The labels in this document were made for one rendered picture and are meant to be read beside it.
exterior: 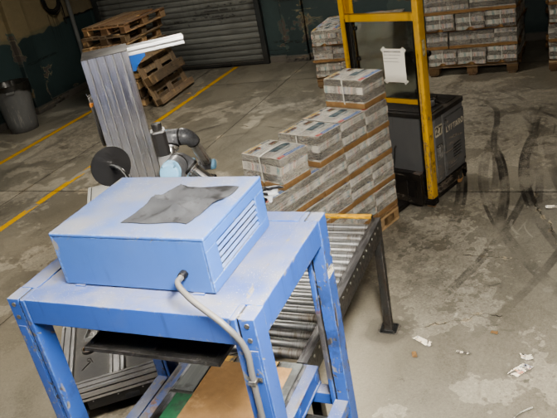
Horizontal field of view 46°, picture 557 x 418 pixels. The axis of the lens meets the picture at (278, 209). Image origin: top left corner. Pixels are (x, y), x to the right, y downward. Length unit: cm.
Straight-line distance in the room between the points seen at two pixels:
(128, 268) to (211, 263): 31
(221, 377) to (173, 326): 92
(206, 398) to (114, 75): 179
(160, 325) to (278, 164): 245
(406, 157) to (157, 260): 402
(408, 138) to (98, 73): 300
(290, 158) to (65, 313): 247
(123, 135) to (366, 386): 200
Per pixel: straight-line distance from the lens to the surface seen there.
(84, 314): 227
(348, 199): 503
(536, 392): 392
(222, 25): 1207
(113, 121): 376
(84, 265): 232
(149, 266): 215
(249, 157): 456
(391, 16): 537
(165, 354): 230
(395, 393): 391
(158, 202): 226
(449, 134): 587
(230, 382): 292
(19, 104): 1098
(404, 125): 577
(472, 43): 929
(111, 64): 369
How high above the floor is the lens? 262
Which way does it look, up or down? 25 degrees down
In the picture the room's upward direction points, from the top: 11 degrees counter-clockwise
